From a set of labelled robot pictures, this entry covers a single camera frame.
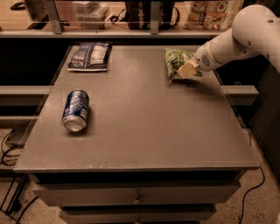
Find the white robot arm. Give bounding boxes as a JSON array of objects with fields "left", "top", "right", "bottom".
[{"left": 176, "top": 4, "right": 280, "bottom": 79}]

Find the green jalapeno chip bag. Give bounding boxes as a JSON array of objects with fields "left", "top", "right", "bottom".
[{"left": 164, "top": 48, "right": 202, "bottom": 83}]

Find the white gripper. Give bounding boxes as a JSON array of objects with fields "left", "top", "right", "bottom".
[{"left": 176, "top": 43, "right": 220, "bottom": 78}]

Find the blue chip bag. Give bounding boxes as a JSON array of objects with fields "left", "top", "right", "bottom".
[{"left": 68, "top": 42, "right": 112, "bottom": 72}]

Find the grey metal shelf rail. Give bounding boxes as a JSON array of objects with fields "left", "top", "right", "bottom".
[{"left": 0, "top": 0, "right": 222, "bottom": 39}]

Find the grey drawer cabinet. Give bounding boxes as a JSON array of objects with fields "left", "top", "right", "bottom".
[{"left": 15, "top": 45, "right": 258, "bottom": 224}]

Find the black power cable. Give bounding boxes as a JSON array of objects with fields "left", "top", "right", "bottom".
[{"left": 237, "top": 166, "right": 266, "bottom": 224}]

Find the black cable bundle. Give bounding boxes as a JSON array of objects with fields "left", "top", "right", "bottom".
[{"left": 0, "top": 122, "right": 30, "bottom": 167}]

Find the blue pepsi can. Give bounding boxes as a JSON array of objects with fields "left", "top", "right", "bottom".
[{"left": 61, "top": 89, "right": 89, "bottom": 132}]

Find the black backpack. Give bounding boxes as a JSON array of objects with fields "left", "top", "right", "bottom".
[{"left": 123, "top": 1, "right": 180, "bottom": 30}]

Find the colourful snack bag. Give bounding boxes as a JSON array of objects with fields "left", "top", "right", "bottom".
[{"left": 184, "top": 0, "right": 244, "bottom": 31}]

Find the black metal stand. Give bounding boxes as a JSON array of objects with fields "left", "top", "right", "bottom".
[{"left": 0, "top": 175, "right": 28, "bottom": 215}]

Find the round drawer knob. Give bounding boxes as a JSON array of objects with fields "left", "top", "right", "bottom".
[{"left": 134, "top": 196, "right": 143, "bottom": 205}]

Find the clear plastic container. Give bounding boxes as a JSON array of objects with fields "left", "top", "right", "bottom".
[{"left": 72, "top": 1, "right": 109, "bottom": 30}]

